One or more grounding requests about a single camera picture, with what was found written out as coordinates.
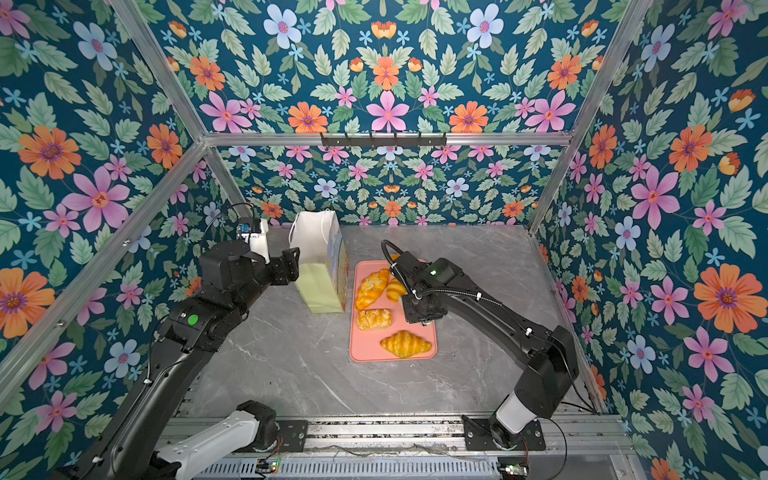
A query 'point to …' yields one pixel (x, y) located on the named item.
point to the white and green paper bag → (323, 276)
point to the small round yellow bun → (394, 290)
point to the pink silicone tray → (366, 345)
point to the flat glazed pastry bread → (374, 319)
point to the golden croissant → (404, 344)
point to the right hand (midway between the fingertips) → (416, 313)
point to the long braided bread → (371, 288)
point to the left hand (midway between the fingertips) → (287, 242)
